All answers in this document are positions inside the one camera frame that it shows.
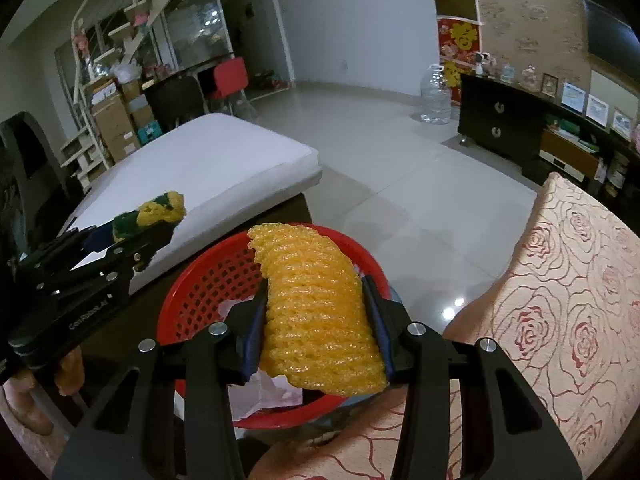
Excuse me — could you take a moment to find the dark armchair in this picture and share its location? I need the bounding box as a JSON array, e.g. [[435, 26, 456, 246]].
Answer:
[[0, 112, 71, 241]]

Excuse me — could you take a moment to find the white tissue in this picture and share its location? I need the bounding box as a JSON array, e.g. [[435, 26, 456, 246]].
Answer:
[[232, 370, 306, 418]]

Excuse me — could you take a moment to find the red festive wall poster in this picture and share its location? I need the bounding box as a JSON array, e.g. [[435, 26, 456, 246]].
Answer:
[[436, 16, 483, 106]]

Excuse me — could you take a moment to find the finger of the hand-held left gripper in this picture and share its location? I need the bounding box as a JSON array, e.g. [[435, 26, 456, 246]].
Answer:
[[20, 224, 119, 267], [37, 222, 179, 307]]

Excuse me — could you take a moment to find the colourful floor toy set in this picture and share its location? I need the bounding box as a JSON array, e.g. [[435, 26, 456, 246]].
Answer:
[[250, 71, 288, 92]]

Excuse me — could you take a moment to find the white cushioned sofa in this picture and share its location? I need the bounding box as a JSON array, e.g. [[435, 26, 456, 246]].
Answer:
[[60, 112, 323, 301]]

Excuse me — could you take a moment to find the wall television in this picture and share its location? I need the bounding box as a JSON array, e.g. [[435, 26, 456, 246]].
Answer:
[[582, 0, 640, 68]]

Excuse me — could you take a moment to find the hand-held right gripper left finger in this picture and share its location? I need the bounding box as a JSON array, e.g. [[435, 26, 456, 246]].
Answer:
[[52, 285, 268, 480]]

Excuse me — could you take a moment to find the stack of cardboard boxes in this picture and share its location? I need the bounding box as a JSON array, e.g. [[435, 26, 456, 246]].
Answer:
[[82, 77, 156, 163]]

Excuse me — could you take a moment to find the yellow foam net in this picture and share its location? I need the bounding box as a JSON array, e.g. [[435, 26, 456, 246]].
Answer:
[[247, 222, 391, 395]]

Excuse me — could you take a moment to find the clear water jug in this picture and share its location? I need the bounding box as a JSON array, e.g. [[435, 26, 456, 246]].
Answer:
[[420, 63, 452, 125]]

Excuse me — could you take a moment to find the white picture frame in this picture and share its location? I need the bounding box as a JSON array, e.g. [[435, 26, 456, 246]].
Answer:
[[586, 92, 609, 120]]

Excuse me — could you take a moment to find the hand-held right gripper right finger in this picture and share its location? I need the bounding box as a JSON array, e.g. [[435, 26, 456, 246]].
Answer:
[[361, 275, 583, 480]]

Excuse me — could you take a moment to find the red chair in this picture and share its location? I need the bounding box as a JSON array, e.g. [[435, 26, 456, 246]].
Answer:
[[207, 57, 251, 111]]

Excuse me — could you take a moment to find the rose patterned tablecloth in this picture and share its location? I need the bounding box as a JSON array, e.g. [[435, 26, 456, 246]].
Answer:
[[250, 172, 640, 480]]

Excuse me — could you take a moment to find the white cloth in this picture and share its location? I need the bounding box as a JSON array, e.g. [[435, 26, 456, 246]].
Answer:
[[220, 297, 251, 318]]

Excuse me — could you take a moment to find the red plastic mesh basket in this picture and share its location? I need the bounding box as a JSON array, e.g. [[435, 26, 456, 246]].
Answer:
[[156, 224, 401, 431]]

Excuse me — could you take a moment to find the blue picture frame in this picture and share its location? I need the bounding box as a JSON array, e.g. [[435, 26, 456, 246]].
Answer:
[[561, 81, 585, 111]]

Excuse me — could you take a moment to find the beige board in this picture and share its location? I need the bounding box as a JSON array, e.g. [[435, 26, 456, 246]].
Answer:
[[590, 69, 640, 111]]

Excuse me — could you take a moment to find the black chair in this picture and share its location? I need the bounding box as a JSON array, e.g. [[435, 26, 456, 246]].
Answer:
[[145, 76, 208, 128]]

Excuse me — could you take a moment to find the person's left hand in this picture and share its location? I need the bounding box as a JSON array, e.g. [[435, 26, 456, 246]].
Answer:
[[0, 346, 85, 438]]

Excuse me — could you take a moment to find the white plastic bag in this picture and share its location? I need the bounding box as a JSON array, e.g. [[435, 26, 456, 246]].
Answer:
[[110, 62, 141, 83]]

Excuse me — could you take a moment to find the yellow green sponge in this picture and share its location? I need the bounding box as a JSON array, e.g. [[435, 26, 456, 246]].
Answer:
[[114, 191, 187, 240]]

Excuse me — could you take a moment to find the black television cabinet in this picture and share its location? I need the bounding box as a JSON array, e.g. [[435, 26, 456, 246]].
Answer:
[[457, 74, 640, 201]]

